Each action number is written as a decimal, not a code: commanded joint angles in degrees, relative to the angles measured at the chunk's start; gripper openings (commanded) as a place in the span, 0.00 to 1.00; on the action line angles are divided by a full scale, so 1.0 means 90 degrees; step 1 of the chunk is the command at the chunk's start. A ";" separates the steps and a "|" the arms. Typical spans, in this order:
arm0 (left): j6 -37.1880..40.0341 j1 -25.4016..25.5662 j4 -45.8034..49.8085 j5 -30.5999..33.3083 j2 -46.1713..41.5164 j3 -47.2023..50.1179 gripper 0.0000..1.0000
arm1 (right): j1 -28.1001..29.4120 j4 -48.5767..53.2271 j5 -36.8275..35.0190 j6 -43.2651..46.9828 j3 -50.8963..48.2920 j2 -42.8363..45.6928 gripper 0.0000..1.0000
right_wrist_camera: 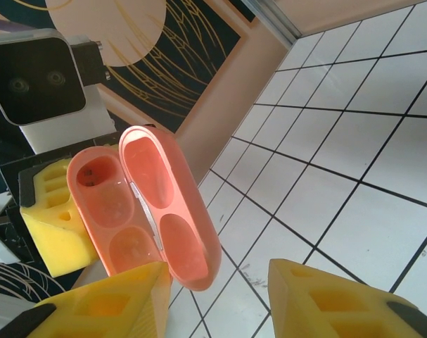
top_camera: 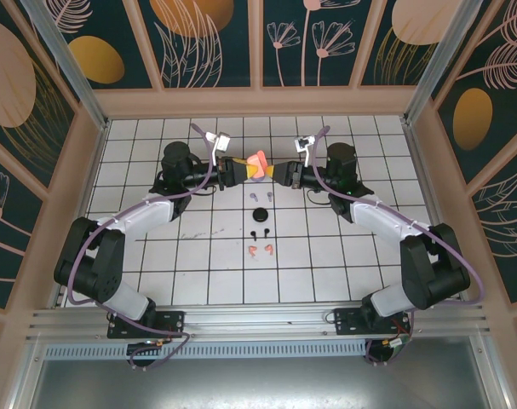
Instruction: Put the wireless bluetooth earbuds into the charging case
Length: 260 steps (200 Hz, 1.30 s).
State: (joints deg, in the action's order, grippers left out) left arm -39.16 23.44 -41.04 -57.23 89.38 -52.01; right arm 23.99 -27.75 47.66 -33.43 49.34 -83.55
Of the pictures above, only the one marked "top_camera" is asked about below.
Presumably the pink earbud charging case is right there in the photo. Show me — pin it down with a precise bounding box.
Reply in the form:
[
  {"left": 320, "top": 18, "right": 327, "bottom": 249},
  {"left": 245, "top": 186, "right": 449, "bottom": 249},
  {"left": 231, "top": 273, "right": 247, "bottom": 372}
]
[{"left": 246, "top": 149, "right": 271, "bottom": 179}]

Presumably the grey metal sheet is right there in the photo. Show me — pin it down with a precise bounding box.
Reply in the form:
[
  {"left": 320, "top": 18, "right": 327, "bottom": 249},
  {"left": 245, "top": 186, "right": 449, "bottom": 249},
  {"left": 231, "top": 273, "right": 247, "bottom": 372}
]
[{"left": 27, "top": 336, "right": 497, "bottom": 409}]

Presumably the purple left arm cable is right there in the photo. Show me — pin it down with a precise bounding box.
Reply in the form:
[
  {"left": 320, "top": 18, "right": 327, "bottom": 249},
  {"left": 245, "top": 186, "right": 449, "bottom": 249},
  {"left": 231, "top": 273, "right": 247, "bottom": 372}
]
[{"left": 66, "top": 123, "right": 220, "bottom": 307}]

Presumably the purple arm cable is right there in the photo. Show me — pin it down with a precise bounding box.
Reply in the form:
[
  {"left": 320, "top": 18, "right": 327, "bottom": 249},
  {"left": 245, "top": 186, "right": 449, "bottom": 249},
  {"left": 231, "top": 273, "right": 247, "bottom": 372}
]
[
  {"left": 304, "top": 125, "right": 485, "bottom": 304},
  {"left": 66, "top": 123, "right": 220, "bottom": 307}
]

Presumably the aluminium side rail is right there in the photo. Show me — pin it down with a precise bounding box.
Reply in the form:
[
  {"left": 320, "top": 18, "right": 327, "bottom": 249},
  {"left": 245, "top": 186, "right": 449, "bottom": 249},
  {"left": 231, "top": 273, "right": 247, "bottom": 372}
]
[
  {"left": 403, "top": 121, "right": 468, "bottom": 302},
  {"left": 49, "top": 121, "right": 111, "bottom": 308}
]

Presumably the aluminium mounting rail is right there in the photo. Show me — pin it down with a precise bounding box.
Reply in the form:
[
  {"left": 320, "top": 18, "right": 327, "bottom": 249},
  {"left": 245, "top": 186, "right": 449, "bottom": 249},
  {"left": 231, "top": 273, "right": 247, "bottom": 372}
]
[{"left": 26, "top": 302, "right": 493, "bottom": 343}]

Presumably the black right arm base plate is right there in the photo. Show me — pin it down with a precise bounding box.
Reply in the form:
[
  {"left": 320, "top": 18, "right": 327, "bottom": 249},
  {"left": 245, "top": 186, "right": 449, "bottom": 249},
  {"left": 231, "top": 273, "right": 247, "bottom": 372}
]
[{"left": 333, "top": 307, "right": 412, "bottom": 336}]

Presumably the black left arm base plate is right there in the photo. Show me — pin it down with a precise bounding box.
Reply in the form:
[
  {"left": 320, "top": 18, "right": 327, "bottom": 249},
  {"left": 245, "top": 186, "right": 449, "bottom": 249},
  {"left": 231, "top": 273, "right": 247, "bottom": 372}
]
[{"left": 107, "top": 310, "right": 186, "bottom": 340}]

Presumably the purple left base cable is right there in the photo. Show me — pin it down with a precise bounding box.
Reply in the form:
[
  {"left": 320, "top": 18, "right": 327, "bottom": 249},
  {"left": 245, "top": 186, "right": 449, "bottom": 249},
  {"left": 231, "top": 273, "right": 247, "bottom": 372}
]
[{"left": 111, "top": 317, "right": 194, "bottom": 372}]

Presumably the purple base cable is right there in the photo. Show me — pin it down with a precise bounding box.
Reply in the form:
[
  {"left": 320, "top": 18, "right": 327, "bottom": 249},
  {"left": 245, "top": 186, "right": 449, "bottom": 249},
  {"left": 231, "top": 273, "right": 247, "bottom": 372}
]
[
  {"left": 111, "top": 317, "right": 194, "bottom": 372},
  {"left": 365, "top": 338, "right": 415, "bottom": 367}
]

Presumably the slotted grey cable duct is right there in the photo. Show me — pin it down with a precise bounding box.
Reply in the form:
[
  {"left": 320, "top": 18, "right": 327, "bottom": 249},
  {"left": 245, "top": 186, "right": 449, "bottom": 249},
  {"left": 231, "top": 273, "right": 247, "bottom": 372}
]
[{"left": 43, "top": 343, "right": 370, "bottom": 362}]

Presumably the aluminium corner post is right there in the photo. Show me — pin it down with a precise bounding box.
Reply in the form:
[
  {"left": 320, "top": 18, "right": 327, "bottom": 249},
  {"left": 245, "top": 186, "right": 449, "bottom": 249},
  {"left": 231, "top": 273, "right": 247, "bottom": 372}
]
[
  {"left": 21, "top": 0, "right": 111, "bottom": 131},
  {"left": 402, "top": 0, "right": 496, "bottom": 124}
]

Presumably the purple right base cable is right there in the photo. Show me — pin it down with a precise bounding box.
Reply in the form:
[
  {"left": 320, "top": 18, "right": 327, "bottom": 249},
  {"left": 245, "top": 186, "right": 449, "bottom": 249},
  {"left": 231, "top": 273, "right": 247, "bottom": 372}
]
[{"left": 365, "top": 338, "right": 415, "bottom": 367}]

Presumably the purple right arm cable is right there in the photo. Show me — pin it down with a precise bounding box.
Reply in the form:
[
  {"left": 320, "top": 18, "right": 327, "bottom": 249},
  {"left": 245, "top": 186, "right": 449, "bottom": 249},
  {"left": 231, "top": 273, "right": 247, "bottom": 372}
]
[{"left": 304, "top": 125, "right": 485, "bottom": 304}]

